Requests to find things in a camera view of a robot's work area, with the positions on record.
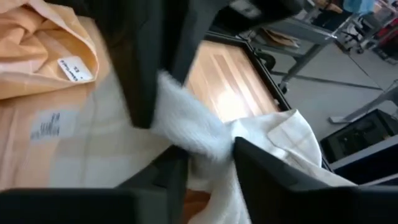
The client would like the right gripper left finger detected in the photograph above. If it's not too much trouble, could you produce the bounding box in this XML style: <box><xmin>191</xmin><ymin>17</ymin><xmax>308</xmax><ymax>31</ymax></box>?
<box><xmin>116</xmin><ymin>146</ymin><xmax>189</xmax><ymax>224</ymax></box>

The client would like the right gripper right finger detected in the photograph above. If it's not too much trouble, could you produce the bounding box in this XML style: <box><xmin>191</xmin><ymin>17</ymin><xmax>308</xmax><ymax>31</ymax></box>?
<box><xmin>233</xmin><ymin>136</ymin><xmax>358</xmax><ymax>224</ymax></box>

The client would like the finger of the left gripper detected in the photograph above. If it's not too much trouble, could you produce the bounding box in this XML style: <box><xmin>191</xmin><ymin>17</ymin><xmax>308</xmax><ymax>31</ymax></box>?
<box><xmin>93</xmin><ymin>0</ymin><xmax>157</xmax><ymax>129</ymax></box>
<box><xmin>149</xmin><ymin>0</ymin><xmax>200</xmax><ymax>85</ymax></box>

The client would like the white towel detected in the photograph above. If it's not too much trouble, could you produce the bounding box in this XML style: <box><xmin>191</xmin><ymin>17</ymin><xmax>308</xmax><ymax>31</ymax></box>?
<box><xmin>150</xmin><ymin>70</ymin><xmax>357</xmax><ymax>224</ymax></box>

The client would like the yellow checked towel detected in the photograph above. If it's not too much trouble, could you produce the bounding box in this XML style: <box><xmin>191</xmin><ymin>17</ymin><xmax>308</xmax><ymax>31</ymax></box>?
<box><xmin>0</xmin><ymin>0</ymin><xmax>172</xmax><ymax>191</ymax></box>

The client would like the teal cloth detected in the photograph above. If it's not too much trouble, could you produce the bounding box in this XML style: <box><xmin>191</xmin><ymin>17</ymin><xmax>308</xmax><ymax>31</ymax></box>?
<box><xmin>343</xmin><ymin>0</ymin><xmax>376</xmax><ymax>15</ymax></box>

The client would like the wooden workbench grey frame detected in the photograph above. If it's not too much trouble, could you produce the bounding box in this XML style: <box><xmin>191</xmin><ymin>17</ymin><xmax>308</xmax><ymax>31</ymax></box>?
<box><xmin>248</xmin><ymin>9</ymin><xmax>398</xmax><ymax>125</ymax></box>

